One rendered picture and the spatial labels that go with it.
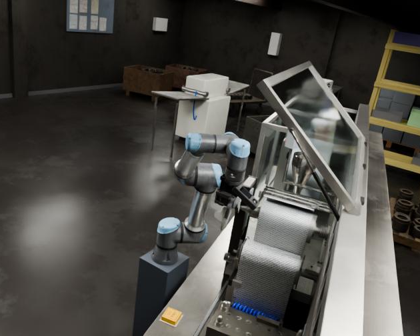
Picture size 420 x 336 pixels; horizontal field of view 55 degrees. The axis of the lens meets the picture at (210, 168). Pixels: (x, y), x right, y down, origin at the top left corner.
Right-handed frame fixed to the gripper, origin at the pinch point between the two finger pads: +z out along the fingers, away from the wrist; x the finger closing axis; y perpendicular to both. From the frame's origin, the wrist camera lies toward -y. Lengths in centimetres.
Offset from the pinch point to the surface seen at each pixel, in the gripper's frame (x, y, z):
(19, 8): -443, 631, 17
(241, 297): -1.8, -10.8, 35.4
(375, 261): -7, -56, -3
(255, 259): -3.8, -12.4, 14.9
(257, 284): -2.8, -16.1, 26.1
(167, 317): 14, 16, 50
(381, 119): -602, -42, 89
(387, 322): 26, -61, -5
